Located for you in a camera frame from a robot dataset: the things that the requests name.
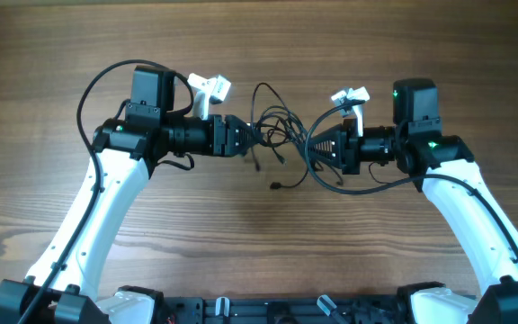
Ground right camera black cable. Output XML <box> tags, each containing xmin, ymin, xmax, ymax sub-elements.
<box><xmin>303</xmin><ymin>99</ymin><xmax>518</xmax><ymax>324</ymax></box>

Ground camera black cable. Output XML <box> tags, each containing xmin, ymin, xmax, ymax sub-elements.
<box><xmin>15</xmin><ymin>58</ymin><xmax>196</xmax><ymax>324</ymax></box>
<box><xmin>303</xmin><ymin>99</ymin><xmax>518</xmax><ymax>324</ymax></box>

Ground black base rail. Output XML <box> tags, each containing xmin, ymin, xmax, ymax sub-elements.
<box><xmin>78</xmin><ymin>294</ymin><xmax>480</xmax><ymax>324</ymax></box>

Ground black usb cable thin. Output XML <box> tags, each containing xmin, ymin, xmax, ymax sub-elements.
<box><xmin>252</xmin><ymin>105</ymin><xmax>307</xmax><ymax>165</ymax></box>

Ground black usb cable thick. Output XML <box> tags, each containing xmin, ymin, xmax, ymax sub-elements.
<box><xmin>250</xmin><ymin>82</ymin><xmax>326</xmax><ymax>190</ymax></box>

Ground left camera black cable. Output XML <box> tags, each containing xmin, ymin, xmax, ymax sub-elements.
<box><xmin>15</xmin><ymin>58</ymin><xmax>196</xmax><ymax>324</ymax></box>

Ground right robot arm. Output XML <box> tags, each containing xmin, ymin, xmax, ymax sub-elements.
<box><xmin>301</xmin><ymin>78</ymin><xmax>518</xmax><ymax>323</ymax></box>

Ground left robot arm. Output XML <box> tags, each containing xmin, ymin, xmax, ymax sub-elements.
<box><xmin>0</xmin><ymin>59</ymin><xmax>253</xmax><ymax>323</ymax></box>

